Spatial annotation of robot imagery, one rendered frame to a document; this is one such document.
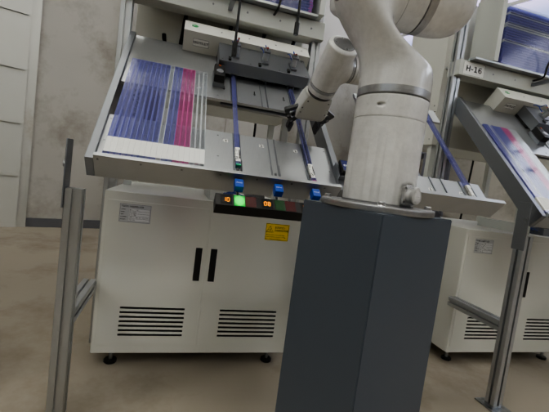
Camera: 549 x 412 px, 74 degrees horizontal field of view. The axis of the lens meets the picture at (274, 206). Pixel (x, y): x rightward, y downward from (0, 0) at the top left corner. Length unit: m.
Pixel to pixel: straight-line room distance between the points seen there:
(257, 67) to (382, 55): 0.83
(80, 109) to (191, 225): 2.79
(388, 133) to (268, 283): 0.92
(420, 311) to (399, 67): 0.39
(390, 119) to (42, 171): 3.57
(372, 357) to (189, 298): 0.89
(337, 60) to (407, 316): 0.67
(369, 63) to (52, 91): 3.52
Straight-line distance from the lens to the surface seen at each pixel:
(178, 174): 0.99
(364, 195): 0.61
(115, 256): 1.35
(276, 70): 1.44
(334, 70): 1.06
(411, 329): 0.66
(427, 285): 0.67
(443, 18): 0.71
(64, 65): 4.00
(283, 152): 1.14
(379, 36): 0.64
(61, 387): 1.18
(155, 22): 1.72
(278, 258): 1.39
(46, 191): 3.95
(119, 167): 1.00
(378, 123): 0.61
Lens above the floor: 0.73
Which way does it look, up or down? 4 degrees down
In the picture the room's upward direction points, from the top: 8 degrees clockwise
